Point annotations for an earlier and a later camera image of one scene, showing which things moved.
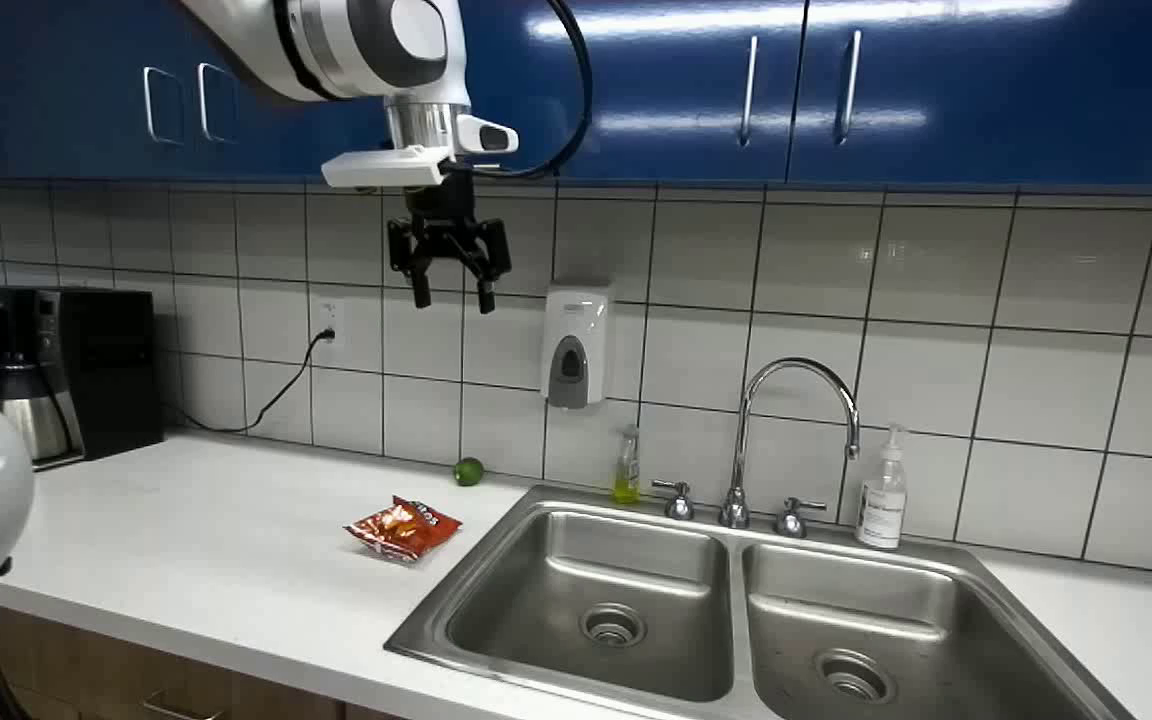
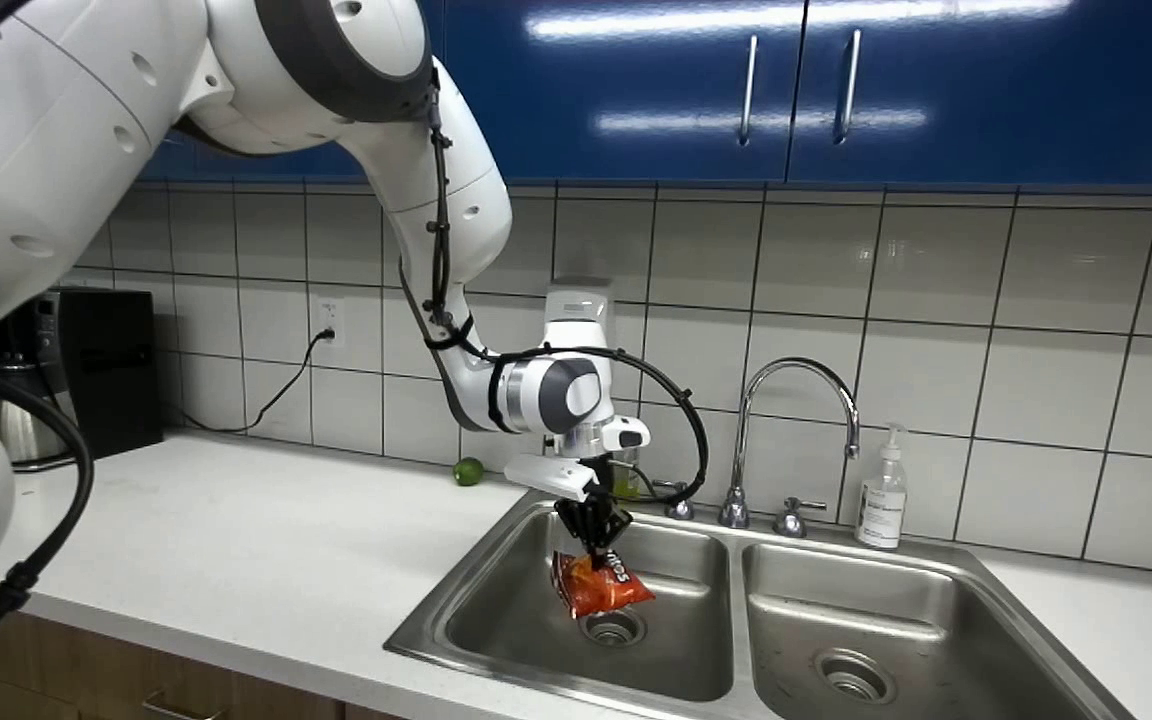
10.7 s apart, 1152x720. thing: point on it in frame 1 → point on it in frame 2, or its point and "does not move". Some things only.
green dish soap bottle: (625, 486) does not move
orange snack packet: (401, 529) → (588, 589)
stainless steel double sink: (645, 606) does not move
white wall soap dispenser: (574, 345) does not move
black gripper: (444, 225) → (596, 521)
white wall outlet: (330, 312) does not move
